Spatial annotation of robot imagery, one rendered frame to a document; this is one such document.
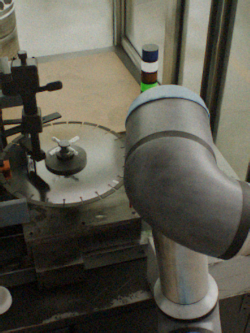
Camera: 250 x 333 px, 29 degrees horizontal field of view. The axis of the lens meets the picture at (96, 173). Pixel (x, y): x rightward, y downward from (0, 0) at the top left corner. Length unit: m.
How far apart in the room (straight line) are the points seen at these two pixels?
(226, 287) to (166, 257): 0.41
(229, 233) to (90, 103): 1.34
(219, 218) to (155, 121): 0.15
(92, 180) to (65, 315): 0.33
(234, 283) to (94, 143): 0.50
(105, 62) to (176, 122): 1.53
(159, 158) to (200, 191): 0.06
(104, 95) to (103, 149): 0.64
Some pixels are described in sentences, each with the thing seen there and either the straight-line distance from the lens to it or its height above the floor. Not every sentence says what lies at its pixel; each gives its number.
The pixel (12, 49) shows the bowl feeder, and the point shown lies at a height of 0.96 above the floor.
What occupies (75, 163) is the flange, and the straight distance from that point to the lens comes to 1.21.
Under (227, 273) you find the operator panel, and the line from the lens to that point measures 1.13.
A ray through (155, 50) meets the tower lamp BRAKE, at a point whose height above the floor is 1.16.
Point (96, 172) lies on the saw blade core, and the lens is 1.19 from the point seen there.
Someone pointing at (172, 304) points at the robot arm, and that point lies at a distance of 0.88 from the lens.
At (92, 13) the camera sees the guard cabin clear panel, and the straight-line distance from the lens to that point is 2.24.
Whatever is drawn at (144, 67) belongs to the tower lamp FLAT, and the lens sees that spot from 1.31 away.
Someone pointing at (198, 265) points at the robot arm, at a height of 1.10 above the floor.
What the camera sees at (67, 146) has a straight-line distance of 1.20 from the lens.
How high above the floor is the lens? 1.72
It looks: 40 degrees down
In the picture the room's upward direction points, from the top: 3 degrees counter-clockwise
